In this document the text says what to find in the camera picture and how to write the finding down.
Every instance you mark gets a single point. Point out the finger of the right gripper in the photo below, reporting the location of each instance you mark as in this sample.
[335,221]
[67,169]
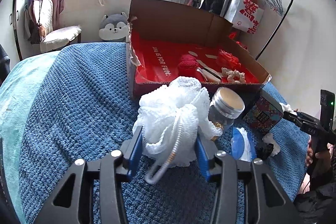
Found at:
[299,118]

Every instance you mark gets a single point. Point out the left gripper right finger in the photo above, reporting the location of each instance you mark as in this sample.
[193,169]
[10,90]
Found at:
[265,199]

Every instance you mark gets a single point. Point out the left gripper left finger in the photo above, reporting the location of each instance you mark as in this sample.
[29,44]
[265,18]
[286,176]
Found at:
[72,200]

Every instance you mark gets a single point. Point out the white fluffy star scrunchie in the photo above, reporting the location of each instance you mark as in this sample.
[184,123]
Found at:
[287,108]

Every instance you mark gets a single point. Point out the black soft ball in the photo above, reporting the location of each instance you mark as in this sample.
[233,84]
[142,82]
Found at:
[264,150]

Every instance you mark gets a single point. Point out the blue white tissue pack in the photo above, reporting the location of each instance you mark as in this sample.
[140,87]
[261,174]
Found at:
[242,146]

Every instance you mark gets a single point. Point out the beige fluffy scrunchie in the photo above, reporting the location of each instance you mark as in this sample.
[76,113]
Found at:
[233,76]

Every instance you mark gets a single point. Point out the red mesh bath pouf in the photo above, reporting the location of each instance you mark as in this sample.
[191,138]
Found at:
[228,60]

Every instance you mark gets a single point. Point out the white mesh bath pouf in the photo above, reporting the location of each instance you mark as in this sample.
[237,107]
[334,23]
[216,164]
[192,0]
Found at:
[171,117]

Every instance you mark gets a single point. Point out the red knitted soft pouch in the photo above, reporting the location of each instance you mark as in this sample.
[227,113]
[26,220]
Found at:
[187,66]

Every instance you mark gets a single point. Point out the beige powder puff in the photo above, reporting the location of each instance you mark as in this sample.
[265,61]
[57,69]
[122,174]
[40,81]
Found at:
[208,74]

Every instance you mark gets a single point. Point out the person right hand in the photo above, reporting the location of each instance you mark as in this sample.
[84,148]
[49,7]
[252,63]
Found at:
[323,157]

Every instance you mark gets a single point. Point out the colourful patterned tin box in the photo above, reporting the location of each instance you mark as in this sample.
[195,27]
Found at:
[262,113]

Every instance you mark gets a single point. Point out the glass jar yellow beads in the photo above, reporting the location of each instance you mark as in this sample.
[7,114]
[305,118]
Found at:
[226,106]

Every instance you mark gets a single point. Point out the blue knitted blanket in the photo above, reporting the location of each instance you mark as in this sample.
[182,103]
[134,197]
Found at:
[83,110]

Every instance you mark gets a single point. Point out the pink plastic bag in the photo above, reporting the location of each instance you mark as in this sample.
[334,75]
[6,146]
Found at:
[234,36]

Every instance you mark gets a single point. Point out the white red paper bag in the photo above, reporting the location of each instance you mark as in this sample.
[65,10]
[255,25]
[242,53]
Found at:
[244,15]

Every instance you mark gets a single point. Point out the cardboard box red interior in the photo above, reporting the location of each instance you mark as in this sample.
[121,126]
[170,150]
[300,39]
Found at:
[161,32]

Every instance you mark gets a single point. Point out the dark side table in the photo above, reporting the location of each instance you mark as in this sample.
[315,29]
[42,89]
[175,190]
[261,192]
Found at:
[4,65]

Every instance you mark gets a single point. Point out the grey husky plush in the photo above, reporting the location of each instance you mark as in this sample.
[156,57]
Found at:
[114,28]

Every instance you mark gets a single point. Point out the cushioned chair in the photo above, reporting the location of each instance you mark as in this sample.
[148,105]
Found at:
[41,30]

